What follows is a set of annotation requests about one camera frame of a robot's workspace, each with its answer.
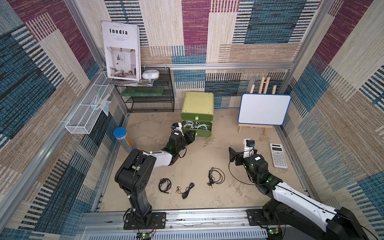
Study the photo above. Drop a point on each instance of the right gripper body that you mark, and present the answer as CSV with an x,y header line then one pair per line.
x,y
240,157

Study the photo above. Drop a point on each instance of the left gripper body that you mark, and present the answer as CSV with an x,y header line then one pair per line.
x,y
182,143

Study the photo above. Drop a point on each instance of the white earphones coil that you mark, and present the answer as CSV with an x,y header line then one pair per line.
x,y
189,125

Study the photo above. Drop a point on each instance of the green drawer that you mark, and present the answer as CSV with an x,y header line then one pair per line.
x,y
197,117
200,133

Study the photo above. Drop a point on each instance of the black earphones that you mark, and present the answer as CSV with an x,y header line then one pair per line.
x,y
165,185
215,177
186,192

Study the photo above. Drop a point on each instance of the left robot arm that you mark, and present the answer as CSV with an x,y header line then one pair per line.
x,y
134,174

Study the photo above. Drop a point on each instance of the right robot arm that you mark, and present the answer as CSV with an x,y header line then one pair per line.
x,y
309,216

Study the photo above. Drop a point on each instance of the green drawer cabinet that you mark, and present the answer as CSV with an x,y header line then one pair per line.
x,y
198,102

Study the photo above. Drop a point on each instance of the white calculator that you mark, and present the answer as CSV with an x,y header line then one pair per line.
x,y
278,156

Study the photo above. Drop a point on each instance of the blue framed whiteboard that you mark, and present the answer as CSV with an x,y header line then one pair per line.
x,y
264,109

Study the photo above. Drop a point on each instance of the pencil cup blue lid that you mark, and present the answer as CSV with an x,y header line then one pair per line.
x,y
122,137

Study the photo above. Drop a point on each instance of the green tray on shelf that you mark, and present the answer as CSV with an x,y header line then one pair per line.
x,y
142,92

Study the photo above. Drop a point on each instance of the white oval box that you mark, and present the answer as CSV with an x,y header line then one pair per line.
x,y
150,74

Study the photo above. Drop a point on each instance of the Inedia magazine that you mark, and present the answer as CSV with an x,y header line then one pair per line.
x,y
122,51

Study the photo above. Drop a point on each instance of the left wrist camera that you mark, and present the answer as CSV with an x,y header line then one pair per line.
x,y
177,127

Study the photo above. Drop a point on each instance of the black wire mesh shelf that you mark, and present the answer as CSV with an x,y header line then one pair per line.
x,y
165,103

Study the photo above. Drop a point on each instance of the white wire basket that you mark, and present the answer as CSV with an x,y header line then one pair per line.
x,y
95,102

